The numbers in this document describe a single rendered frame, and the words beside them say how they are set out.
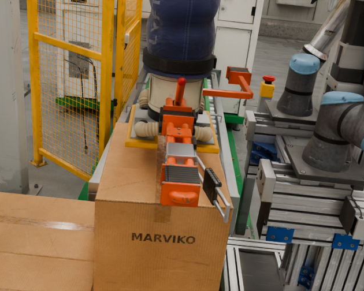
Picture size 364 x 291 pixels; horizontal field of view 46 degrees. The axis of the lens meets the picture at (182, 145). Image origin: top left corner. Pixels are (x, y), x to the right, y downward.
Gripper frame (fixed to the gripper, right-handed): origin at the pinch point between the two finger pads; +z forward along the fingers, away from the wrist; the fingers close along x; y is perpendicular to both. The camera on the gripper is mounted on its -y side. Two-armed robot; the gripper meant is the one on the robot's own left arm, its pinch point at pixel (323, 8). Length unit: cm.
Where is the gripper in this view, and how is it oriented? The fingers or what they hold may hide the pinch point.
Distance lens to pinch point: 103.6
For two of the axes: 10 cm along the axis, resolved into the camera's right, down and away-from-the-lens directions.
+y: -9.9, -1.1, -0.1
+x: -0.4, 4.1, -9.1
